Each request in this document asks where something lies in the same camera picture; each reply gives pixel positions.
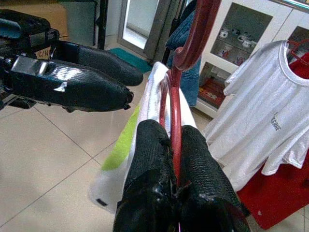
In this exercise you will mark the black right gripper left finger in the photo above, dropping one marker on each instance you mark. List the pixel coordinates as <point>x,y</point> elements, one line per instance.
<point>147,181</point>

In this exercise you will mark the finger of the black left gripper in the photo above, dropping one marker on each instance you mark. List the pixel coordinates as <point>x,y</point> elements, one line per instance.
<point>103,62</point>
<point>72,89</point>

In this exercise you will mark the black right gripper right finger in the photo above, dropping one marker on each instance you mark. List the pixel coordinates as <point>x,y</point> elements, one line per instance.
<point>205,193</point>

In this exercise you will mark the white t-shirt with green patch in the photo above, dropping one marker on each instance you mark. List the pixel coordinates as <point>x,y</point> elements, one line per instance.
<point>149,96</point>

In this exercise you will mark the red plastic hanger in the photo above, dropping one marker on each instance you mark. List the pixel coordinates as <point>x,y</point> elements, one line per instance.
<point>175,120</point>
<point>298,47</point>

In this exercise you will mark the teal door mat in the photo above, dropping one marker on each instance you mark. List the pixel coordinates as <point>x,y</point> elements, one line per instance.
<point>130,59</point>

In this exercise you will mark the brown printed cardboard carton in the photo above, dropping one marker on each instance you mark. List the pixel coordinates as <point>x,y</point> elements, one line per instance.
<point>58,19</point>

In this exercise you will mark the red t-shirt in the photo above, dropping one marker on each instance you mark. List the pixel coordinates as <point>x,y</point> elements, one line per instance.
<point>277,198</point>

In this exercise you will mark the blue denim jacket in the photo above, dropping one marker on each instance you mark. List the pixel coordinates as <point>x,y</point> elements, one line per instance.
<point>189,84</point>

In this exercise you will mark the white printed t-shirt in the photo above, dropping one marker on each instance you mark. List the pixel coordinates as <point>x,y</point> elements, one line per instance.
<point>253,108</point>

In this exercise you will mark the red box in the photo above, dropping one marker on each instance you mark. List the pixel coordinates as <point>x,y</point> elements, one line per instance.
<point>212,93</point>

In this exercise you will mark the white glass-door cabinet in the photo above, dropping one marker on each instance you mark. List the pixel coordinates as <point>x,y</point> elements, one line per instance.
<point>217,31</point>

